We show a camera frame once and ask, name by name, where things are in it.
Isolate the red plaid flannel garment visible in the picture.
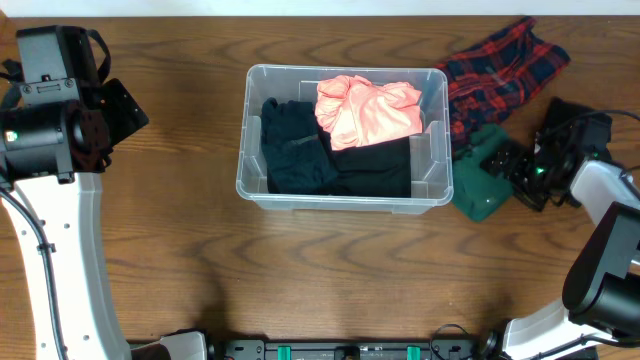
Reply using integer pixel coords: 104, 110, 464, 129
436, 16, 571, 150

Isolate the clear plastic storage bin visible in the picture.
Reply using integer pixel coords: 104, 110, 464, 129
236, 64, 454, 215

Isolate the dark navy garment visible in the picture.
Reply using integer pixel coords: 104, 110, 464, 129
260, 98, 338, 195

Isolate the black mounting rail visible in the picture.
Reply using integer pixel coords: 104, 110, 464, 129
127, 339, 501, 360

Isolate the black garment with strap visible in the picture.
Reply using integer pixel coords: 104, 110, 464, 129
536, 97, 612, 147

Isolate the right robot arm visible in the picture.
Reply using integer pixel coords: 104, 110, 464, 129
483, 112, 639, 359

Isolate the large black garment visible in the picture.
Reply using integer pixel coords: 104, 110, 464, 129
321, 137, 411, 198

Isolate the pink garment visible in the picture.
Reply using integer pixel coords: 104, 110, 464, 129
315, 75, 423, 151

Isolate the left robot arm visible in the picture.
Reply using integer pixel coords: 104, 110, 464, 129
1, 26, 211, 359

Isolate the green garment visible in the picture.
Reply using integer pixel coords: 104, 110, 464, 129
452, 124, 513, 222

